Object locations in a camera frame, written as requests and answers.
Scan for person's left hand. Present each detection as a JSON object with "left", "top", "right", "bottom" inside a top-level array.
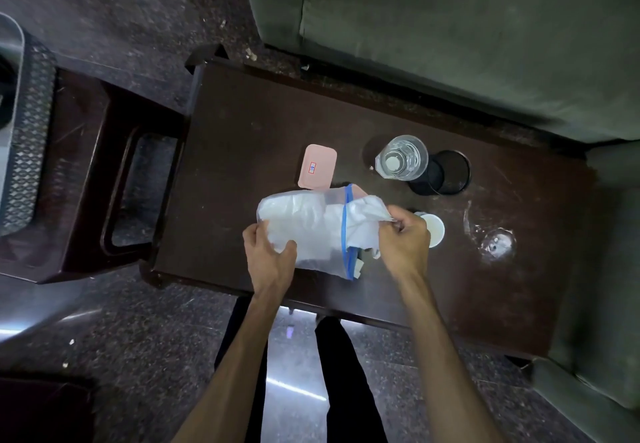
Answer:
[{"left": 242, "top": 221, "right": 299, "bottom": 301}]

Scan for person's right hand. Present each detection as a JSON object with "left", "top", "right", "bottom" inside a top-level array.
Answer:
[{"left": 377, "top": 205, "right": 432, "bottom": 279}]

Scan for white plastic sheet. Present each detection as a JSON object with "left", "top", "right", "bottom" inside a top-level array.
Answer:
[{"left": 344, "top": 194, "right": 397, "bottom": 262}]

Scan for clear zip bag blue seal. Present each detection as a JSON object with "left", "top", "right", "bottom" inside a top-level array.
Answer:
[{"left": 256, "top": 183, "right": 390, "bottom": 282}]

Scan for person's right forearm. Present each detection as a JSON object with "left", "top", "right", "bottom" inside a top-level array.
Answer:
[{"left": 396, "top": 270, "right": 507, "bottom": 443}]

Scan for person's left forearm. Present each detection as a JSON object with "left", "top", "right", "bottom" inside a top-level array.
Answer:
[{"left": 171, "top": 294, "right": 282, "bottom": 443}]

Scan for small white cup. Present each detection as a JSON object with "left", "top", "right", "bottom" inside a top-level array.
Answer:
[{"left": 413, "top": 211, "right": 446, "bottom": 249}]

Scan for clear drinking glass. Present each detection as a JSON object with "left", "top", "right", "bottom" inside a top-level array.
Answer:
[{"left": 374, "top": 134, "right": 430, "bottom": 182}]

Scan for black round cup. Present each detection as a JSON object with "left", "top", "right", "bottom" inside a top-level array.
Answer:
[{"left": 407, "top": 149, "right": 472, "bottom": 196}]

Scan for pink rectangular container lid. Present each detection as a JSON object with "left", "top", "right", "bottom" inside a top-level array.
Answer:
[{"left": 297, "top": 144, "right": 338, "bottom": 191}]

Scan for dark wooden coffee table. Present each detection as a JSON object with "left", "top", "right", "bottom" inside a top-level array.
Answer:
[{"left": 139, "top": 43, "right": 598, "bottom": 361}]

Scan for person's black trousers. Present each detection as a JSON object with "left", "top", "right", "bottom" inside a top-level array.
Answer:
[{"left": 214, "top": 297, "right": 390, "bottom": 443}]

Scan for green fabric armchair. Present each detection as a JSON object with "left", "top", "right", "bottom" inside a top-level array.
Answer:
[{"left": 529, "top": 140, "right": 640, "bottom": 443}]

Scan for dark wooden stool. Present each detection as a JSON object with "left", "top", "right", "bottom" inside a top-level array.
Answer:
[{"left": 0, "top": 55, "right": 188, "bottom": 285}]

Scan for green fabric sofa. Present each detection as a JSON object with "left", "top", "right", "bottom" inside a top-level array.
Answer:
[{"left": 237, "top": 0, "right": 640, "bottom": 144}]

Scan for grey perforated basket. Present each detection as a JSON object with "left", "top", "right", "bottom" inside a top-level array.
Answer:
[{"left": 0, "top": 12, "right": 58, "bottom": 237}]

